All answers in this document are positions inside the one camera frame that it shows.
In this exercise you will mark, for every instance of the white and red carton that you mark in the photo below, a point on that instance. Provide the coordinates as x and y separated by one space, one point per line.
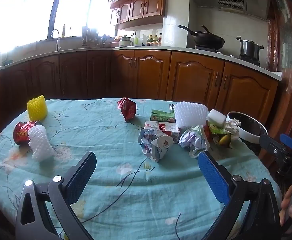
160 127

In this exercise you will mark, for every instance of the wooden lower cabinets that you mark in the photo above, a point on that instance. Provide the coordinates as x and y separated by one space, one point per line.
180 75

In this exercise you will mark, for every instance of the steel cooking pot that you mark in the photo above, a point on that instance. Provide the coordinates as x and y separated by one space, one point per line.
249 47

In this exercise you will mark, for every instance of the green drink carton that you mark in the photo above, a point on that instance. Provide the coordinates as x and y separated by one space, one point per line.
160 116

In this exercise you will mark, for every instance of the group of seasoning bottles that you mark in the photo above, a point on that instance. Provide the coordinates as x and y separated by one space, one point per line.
154 40

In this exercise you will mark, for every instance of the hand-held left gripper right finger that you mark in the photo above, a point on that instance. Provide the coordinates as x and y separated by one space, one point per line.
214 177

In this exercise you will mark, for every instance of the floral teal tablecloth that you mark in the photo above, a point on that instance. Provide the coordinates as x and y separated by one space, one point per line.
126 185

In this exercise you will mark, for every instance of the yellow foam fruit net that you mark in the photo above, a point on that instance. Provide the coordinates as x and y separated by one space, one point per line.
37 108

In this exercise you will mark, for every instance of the wooden door frame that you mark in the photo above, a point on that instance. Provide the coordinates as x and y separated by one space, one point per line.
285 55

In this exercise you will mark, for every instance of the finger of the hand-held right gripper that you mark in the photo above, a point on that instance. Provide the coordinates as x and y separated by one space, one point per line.
289 142
268 142

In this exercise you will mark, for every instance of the chrome faucet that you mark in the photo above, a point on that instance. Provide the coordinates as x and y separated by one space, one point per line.
58 38

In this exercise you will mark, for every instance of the crumpled pale paper ball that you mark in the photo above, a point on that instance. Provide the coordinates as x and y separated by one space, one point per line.
194 141

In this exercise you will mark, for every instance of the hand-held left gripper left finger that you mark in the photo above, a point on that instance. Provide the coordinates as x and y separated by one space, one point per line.
81 180

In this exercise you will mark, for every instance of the white foam block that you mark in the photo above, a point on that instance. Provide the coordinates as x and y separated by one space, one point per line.
217 116

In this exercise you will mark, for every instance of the small white foam fruit net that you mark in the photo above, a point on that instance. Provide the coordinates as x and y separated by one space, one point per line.
39 142

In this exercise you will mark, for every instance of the crumpled white tissue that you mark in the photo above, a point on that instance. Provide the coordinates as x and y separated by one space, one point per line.
232 128

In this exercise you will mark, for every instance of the kitchen window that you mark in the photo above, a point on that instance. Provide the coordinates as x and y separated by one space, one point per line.
31 12

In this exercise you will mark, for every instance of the wooden upper cabinets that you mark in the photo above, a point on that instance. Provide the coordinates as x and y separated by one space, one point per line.
141 3

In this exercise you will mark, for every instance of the dark utensil rack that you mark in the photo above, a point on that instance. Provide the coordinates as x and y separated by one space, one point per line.
86 36

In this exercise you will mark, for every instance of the pale stone countertop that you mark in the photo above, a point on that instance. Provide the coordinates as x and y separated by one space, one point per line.
175 51

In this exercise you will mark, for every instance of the printed paper cup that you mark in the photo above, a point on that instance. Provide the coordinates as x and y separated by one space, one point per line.
154 145

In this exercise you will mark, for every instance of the black wok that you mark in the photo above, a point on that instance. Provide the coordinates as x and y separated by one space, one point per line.
208 41

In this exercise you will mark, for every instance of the large white foam fruit net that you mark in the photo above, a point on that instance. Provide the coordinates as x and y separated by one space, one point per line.
189 113

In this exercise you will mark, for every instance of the wooden cabinets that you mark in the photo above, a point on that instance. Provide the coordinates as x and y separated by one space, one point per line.
180 75
141 3

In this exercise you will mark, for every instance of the crushed red can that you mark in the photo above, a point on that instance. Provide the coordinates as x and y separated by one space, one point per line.
22 132

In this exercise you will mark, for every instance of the white bin with black liner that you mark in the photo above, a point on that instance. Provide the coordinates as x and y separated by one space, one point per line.
250 128

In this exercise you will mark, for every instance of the red snack packet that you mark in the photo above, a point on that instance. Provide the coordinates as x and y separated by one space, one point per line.
127 108

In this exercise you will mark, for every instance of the green crumpled wrapper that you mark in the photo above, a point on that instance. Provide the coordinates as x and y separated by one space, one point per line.
215 129

